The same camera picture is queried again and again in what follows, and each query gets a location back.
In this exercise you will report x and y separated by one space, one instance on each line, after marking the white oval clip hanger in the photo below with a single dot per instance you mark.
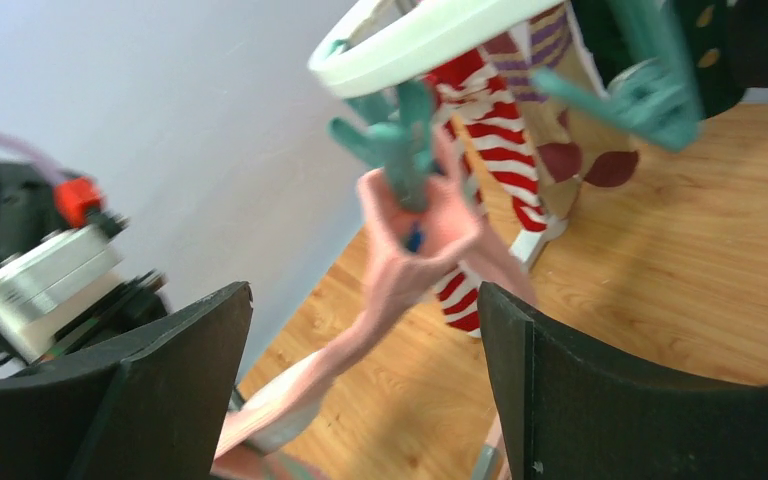
427 36

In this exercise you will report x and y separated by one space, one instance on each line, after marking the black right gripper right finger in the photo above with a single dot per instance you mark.
574 407

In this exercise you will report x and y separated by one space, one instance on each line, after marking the pink sock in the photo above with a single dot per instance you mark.
491 259
407 254

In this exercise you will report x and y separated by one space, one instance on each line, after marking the red white striped sock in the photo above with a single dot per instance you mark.
468 89

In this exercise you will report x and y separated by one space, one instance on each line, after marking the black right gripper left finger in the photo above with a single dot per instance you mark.
147 404

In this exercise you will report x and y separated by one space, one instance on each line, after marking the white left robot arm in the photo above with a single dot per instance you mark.
27 214

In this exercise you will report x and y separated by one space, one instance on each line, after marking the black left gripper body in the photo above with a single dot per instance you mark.
128 306

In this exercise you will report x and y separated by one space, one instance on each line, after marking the white metal drying rack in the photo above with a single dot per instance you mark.
492 462

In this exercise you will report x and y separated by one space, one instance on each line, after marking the dark green sock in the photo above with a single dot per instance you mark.
727 43

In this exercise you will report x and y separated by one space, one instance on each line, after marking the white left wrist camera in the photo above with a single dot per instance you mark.
46 288

